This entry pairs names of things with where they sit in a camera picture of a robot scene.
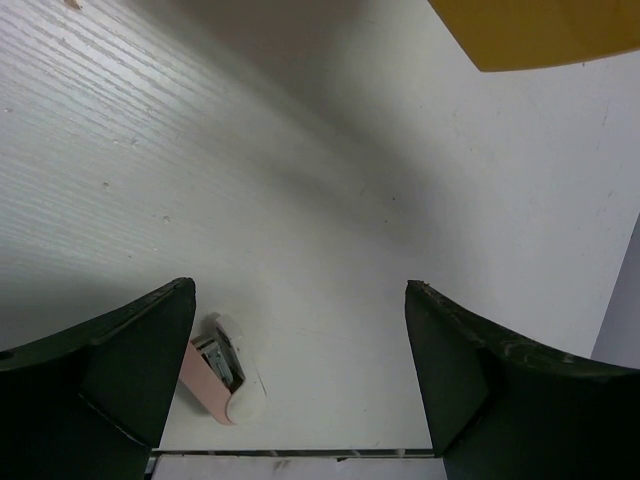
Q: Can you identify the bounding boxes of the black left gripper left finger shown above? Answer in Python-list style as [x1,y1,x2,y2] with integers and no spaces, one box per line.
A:
[1,277,196,479]

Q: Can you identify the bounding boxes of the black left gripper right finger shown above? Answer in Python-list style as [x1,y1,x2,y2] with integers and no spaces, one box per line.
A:
[405,280,639,479]

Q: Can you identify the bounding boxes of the pink white eraser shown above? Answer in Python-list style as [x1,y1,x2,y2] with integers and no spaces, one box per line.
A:
[179,313,267,426]

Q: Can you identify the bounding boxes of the beige orange drawer container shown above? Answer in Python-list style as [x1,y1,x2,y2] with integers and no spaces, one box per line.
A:
[430,0,639,72]

